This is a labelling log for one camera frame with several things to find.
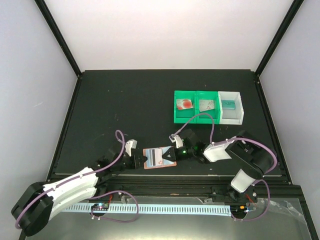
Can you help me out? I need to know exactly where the brown leather card holder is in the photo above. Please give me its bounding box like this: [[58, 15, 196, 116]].
[[143, 146, 177, 170]]

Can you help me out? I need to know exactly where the magnetic stripe card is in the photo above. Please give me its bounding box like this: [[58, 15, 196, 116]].
[[144, 148, 164, 169], [198, 99, 215, 112]]

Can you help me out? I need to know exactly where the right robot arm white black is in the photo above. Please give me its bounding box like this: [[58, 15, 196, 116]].
[[160, 129, 278, 202]]

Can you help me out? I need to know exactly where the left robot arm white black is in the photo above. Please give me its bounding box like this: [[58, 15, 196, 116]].
[[11, 151, 147, 236]]

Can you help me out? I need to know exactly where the red circle card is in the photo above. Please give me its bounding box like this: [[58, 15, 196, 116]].
[[175, 98, 194, 111]]

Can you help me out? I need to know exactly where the teal card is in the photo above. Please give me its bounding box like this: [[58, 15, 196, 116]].
[[221, 99, 236, 110]]

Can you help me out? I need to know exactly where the left green bin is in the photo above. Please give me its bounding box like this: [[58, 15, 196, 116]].
[[173, 90, 200, 124]]

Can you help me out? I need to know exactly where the green bin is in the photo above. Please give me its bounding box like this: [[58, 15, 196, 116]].
[[173, 90, 200, 124], [196, 90, 221, 124]]

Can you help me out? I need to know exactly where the middle green bin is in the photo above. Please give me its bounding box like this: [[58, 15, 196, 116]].
[[196, 90, 221, 124]]

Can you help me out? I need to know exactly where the white bin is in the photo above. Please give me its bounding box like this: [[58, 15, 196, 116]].
[[218, 91, 244, 125]]

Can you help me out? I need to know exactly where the left circuit board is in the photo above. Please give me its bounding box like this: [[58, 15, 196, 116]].
[[91, 203, 109, 211]]

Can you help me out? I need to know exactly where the circuit board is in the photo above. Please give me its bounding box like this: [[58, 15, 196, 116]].
[[91, 203, 109, 211], [230, 205, 255, 214]]

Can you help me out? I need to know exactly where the right circuit board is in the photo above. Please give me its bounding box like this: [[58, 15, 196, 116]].
[[230, 205, 255, 214]]

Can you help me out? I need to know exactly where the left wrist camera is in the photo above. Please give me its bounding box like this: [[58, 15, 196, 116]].
[[125, 139, 138, 157]]

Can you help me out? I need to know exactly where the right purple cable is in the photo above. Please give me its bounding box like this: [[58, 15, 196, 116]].
[[169, 112, 279, 222]]

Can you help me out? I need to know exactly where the black aluminium rail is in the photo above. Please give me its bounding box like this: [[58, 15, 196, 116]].
[[96, 175, 304, 200]]

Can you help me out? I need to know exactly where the white slotted cable duct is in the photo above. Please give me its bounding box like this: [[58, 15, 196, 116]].
[[63, 202, 231, 217]]

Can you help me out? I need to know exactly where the right black frame post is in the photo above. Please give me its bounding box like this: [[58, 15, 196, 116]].
[[255, 0, 304, 77]]

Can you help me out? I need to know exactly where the black frame post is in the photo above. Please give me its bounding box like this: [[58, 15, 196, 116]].
[[255, 0, 304, 77], [34, 0, 82, 77]]

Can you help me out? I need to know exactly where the left black frame post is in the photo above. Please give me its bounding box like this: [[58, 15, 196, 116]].
[[34, 0, 82, 77]]

